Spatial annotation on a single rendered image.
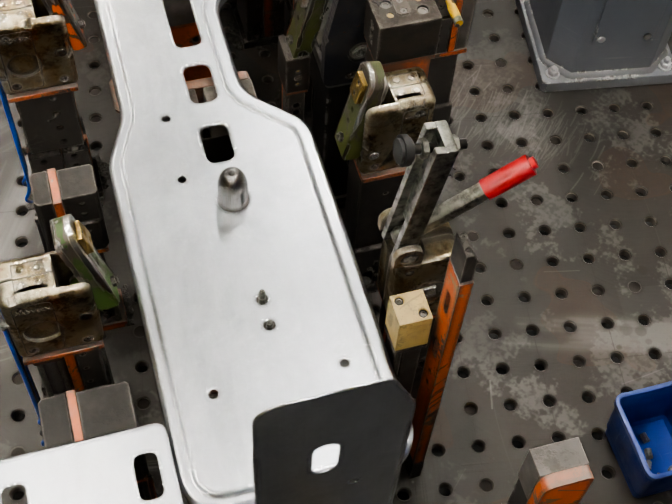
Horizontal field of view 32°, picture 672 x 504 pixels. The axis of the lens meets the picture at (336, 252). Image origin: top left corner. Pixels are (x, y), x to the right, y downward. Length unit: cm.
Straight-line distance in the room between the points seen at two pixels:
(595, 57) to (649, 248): 30
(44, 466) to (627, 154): 97
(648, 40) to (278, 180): 69
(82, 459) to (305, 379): 22
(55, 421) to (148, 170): 29
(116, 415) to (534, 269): 66
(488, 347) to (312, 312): 40
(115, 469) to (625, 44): 99
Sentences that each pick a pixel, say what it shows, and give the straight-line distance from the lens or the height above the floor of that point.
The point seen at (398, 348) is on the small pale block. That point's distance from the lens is 113.
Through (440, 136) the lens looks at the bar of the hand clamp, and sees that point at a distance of 103.
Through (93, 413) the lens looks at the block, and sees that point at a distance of 115.
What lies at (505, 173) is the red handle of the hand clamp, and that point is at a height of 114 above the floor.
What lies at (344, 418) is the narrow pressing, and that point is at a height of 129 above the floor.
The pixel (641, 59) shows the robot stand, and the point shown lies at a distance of 178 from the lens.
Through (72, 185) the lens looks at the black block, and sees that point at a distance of 128.
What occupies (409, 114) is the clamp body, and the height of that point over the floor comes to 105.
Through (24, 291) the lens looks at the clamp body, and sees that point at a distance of 115.
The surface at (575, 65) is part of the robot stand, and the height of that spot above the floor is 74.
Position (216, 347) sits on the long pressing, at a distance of 115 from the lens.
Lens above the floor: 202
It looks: 58 degrees down
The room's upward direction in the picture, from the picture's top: 5 degrees clockwise
